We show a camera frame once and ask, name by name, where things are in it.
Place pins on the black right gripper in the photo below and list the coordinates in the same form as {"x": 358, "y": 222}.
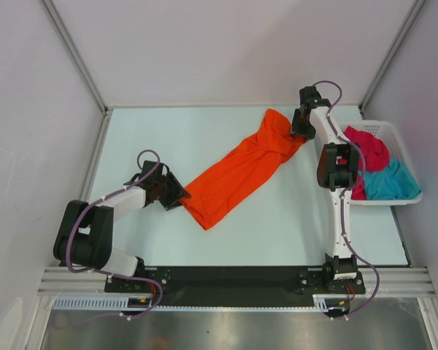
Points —
{"x": 297, "y": 128}

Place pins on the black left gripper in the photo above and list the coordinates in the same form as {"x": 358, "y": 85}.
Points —
{"x": 177, "y": 192}

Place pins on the orange t-shirt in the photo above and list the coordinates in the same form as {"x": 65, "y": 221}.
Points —
{"x": 224, "y": 185}

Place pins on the red t-shirt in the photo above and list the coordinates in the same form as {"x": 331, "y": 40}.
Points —
{"x": 377, "y": 159}

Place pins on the white plastic laundry basket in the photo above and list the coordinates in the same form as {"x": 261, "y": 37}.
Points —
{"x": 388, "y": 134}

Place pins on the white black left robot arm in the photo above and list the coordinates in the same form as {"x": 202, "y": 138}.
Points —
{"x": 85, "y": 235}

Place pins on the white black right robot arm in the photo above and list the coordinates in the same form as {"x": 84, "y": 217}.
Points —
{"x": 336, "y": 174}

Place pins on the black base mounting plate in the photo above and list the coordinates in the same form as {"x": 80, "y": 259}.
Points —
{"x": 234, "y": 287}

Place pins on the teal t-shirt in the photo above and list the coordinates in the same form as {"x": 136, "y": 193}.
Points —
{"x": 393, "y": 183}

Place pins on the aluminium frame rail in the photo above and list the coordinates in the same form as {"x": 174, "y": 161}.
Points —
{"x": 400, "y": 282}

